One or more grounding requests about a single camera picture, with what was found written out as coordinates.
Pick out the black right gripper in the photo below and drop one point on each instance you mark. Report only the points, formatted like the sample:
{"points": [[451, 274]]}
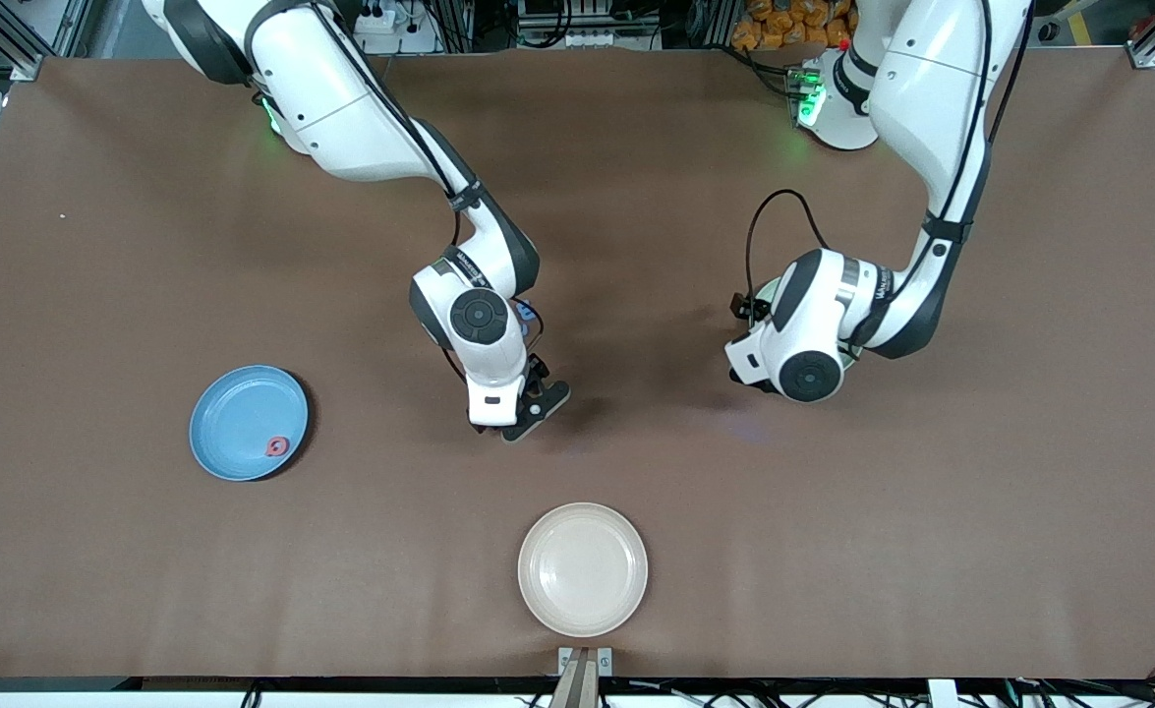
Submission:
{"points": [[541, 370]]}

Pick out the blue letter e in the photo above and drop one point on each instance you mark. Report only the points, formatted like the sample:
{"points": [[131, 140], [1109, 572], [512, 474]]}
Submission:
{"points": [[530, 313]]}

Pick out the red letter Q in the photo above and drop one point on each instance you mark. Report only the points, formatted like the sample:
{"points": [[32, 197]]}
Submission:
{"points": [[277, 447]]}

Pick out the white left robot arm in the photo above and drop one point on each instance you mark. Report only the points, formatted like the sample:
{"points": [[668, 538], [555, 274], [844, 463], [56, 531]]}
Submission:
{"points": [[931, 98]]}

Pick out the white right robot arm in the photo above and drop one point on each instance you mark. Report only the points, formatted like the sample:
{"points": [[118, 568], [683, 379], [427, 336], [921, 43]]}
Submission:
{"points": [[341, 118]]}

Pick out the beige plate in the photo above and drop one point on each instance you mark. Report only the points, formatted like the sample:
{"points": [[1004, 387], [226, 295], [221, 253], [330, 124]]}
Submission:
{"points": [[582, 570]]}

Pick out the blue plate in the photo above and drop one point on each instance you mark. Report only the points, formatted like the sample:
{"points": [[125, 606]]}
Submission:
{"points": [[243, 423]]}

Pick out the green plate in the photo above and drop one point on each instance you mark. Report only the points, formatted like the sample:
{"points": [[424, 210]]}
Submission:
{"points": [[850, 358]]}

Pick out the brown table cover sheet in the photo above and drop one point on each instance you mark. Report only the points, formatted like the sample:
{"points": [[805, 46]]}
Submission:
{"points": [[833, 492]]}

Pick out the black electronics rack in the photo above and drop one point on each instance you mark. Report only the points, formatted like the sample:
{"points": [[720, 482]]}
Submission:
{"points": [[587, 20]]}

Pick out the white power strip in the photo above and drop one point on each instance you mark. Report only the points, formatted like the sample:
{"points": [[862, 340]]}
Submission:
{"points": [[385, 18]]}

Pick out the bag of orange items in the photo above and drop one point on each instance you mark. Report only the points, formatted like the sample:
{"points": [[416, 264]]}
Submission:
{"points": [[783, 25]]}

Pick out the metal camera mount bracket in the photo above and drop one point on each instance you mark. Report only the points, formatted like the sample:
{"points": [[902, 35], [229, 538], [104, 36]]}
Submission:
{"points": [[585, 678]]}

